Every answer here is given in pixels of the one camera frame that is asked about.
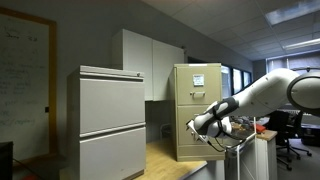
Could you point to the grey cabinet drawer plain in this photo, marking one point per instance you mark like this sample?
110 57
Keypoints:
113 156

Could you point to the white wall cabinet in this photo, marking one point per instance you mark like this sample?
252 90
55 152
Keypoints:
140 63

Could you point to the white base cabinet wooden top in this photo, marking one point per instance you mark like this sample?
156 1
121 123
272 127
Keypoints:
160 163

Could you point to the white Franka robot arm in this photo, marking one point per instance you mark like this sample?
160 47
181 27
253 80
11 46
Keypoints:
266 93

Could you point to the white paper label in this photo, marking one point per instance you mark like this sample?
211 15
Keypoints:
198 80

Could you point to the wood-framed whiteboard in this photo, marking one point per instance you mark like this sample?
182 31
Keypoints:
23 83

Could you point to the ceiling light panel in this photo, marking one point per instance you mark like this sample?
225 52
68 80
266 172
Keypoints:
293 11

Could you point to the beige metal file cabinet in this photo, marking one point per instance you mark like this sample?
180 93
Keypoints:
196 151

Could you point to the long ceiling light fixture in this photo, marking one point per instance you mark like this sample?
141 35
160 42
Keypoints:
301 43

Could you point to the beige drawer with paper label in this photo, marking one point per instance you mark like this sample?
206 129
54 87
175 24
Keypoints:
210 96

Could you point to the window row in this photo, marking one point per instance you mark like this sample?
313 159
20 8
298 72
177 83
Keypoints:
236 80

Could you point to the grey metal file cabinet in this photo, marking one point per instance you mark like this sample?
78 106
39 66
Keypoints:
73 133

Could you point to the white pedestal with wooden top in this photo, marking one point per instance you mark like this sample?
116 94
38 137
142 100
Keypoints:
266 156

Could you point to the beige drawer with label holder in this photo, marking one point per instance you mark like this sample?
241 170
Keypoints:
185 133

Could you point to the grey cabinet drawer with lock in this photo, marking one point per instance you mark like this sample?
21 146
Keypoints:
110 103

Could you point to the white metal rail frame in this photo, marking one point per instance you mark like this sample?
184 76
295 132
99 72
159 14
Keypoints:
238 153

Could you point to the black office chair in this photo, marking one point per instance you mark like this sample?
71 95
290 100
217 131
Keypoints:
281 130

